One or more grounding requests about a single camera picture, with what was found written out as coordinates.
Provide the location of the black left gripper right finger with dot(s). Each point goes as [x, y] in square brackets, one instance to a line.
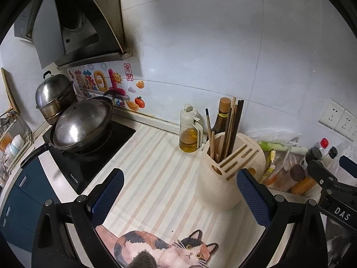
[272, 212]

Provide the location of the cream utensil holder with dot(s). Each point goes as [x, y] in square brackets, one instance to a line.
[216, 187]

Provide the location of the light bamboo chopstick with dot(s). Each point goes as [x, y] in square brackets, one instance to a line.
[212, 145]

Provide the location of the brown sauce bottle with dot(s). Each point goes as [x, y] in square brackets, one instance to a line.
[222, 116]

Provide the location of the striped cat table mat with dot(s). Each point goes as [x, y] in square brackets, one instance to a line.
[159, 197]

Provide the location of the dark brown chopstick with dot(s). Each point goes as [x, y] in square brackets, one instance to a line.
[230, 130]

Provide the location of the clear plastic bag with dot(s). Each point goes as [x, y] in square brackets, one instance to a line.
[287, 138]

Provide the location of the clear plastic organizer bin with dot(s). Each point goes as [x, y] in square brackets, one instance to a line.
[290, 174]

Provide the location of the colourful wall sticker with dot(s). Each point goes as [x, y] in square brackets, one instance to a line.
[114, 79]

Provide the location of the black induction cooktop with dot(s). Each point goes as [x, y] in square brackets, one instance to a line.
[80, 168]

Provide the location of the range hood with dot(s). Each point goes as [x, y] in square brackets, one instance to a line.
[73, 32]

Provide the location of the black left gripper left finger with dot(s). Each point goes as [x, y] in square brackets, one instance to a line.
[90, 211]

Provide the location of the steel wok with lid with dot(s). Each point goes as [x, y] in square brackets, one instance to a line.
[81, 128]

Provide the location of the yellow seasoning packet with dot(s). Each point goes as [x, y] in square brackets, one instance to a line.
[270, 166]

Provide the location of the blue cabinet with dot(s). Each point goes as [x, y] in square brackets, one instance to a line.
[24, 204]

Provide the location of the white wall socket panel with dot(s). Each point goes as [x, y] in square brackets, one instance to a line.
[339, 119]

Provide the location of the light wooden chopstick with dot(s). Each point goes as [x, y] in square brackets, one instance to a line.
[226, 133]

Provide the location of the red cap sauce bottle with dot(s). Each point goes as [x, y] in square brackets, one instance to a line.
[318, 150]

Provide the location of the glass oil dispenser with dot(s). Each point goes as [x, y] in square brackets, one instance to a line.
[191, 131]

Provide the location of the dish rack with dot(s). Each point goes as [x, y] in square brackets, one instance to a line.
[16, 137]

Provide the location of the steel steamer pot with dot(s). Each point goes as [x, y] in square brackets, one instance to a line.
[54, 95]

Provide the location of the thin black chopstick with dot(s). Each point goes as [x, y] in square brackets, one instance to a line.
[208, 122]

